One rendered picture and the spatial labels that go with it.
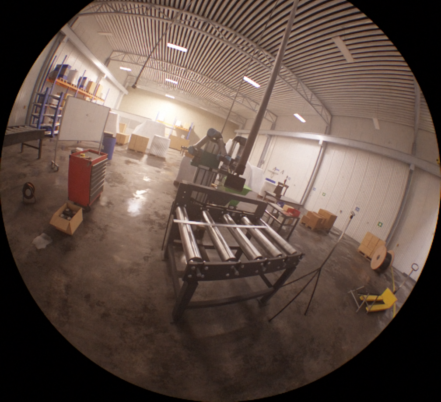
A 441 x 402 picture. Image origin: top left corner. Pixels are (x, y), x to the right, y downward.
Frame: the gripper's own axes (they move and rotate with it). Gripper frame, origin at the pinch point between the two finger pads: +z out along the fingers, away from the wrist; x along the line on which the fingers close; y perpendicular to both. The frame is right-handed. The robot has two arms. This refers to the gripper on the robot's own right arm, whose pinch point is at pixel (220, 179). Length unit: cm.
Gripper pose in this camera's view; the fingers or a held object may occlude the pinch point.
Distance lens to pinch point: 185.8
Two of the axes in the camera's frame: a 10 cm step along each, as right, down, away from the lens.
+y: 3.5, 3.1, -8.9
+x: 8.7, 2.4, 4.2
